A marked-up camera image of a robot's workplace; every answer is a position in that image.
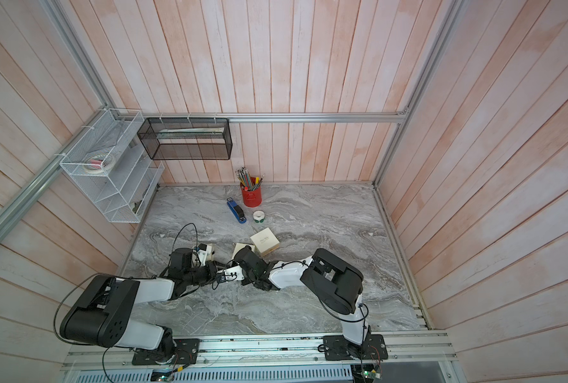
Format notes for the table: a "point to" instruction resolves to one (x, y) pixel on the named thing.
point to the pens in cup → (246, 180)
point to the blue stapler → (237, 210)
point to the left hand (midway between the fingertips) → (228, 271)
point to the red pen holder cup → (252, 199)
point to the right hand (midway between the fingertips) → (239, 259)
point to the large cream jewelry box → (265, 242)
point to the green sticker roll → (258, 216)
